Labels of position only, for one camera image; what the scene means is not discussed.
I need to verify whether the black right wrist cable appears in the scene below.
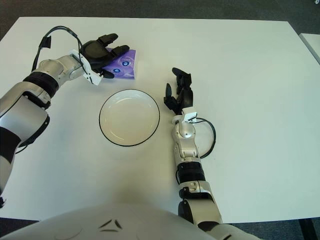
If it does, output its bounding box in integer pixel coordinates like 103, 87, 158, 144
194, 117, 216, 159

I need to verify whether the grey robot torso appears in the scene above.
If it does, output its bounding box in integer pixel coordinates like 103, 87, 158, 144
0, 201, 208, 240

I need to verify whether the black table leg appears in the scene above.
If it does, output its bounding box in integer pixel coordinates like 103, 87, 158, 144
297, 217, 316, 240

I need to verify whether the purple tissue paper pack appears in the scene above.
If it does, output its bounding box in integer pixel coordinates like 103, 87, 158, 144
99, 48, 137, 80

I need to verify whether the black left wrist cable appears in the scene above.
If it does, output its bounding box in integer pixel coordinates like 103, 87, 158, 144
31, 26, 85, 73

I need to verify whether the white plate with black rim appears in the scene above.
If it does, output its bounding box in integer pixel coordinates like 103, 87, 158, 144
98, 89, 161, 147

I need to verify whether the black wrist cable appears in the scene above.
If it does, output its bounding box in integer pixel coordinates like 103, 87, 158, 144
31, 26, 85, 73
194, 117, 216, 159

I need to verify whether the neighbouring white table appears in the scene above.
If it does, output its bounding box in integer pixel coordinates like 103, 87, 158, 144
298, 32, 320, 66

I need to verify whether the black left elbow cable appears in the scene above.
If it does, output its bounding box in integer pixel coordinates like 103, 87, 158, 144
14, 119, 50, 154

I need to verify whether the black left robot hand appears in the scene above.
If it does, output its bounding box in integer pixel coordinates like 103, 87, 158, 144
81, 33, 130, 80

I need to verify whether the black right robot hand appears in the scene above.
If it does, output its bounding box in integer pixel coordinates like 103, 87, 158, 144
163, 67, 195, 116

